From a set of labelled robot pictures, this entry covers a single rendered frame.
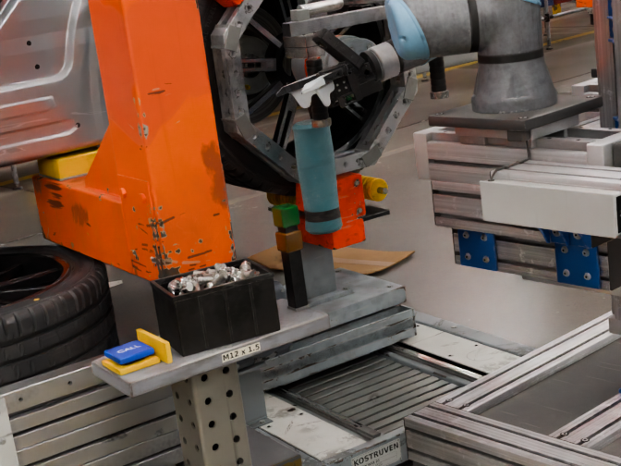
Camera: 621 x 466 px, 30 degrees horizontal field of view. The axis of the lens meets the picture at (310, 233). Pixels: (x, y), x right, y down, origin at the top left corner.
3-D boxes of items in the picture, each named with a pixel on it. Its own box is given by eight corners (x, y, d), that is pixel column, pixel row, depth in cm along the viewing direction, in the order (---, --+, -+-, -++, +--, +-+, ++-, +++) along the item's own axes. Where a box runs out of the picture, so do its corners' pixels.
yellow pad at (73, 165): (91, 163, 286) (87, 143, 285) (114, 168, 275) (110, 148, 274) (38, 175, 279) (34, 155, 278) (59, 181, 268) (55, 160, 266)
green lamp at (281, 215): (290, 221, 228) (287, 202, 227) (301, 224, 225) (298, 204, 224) (273, 226, 226) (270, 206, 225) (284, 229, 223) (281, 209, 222)
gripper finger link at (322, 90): (322, 111, 229) (344, 98, 236) (311, 83, 228) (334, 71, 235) (310, 115, 231) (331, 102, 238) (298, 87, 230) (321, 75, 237)
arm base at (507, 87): (575, 98, 207) (570, 42, 205) (521, 115, 198) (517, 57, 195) (508, 96, 218) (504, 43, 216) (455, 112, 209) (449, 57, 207)
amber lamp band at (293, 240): (293, 246, 230) (290, 226, 229) (304, 249, 226) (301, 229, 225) (276, 251, 227) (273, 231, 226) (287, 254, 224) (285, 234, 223)
